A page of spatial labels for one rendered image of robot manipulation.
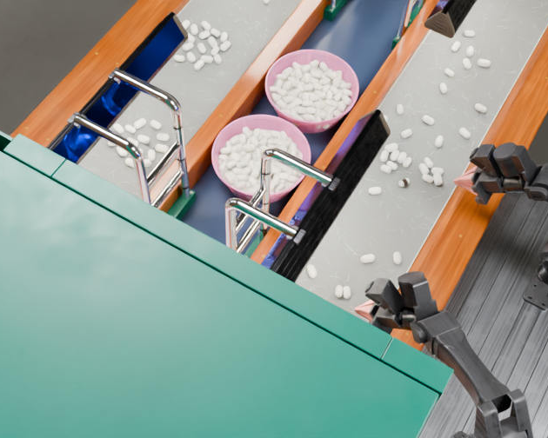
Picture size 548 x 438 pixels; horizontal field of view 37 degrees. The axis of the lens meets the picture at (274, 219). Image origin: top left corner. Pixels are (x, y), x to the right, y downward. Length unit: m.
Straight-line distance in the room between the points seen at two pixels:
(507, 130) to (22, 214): 1.66
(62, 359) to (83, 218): 0.16
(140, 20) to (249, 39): 0.33
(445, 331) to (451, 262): 0.44
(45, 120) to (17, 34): 1.34
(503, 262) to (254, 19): 1.03
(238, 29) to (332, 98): 0.37
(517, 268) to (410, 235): 0.30
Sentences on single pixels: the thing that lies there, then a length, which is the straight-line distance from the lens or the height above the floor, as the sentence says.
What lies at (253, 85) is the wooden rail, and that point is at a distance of 2.34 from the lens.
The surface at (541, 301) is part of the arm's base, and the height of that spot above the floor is 0.68.
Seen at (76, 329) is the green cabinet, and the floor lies 1.79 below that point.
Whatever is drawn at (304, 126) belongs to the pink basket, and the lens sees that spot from 2.31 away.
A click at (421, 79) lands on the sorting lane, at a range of 2.45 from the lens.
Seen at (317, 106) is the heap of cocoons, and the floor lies 0.74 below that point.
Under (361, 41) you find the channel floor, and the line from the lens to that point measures 2.60.
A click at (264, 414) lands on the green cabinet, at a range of 0.82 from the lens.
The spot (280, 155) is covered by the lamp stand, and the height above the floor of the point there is 1.12.
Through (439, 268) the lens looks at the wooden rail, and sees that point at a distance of 2.08.
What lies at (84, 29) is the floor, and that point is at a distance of 3.59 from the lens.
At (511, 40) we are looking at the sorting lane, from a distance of 2.62.
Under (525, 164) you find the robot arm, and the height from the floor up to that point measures 1.04.
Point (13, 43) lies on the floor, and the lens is 3.60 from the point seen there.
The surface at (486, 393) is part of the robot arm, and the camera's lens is 1.60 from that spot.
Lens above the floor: 2.57
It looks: 60 degrees down
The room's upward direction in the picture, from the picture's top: 4 degrees clockwise
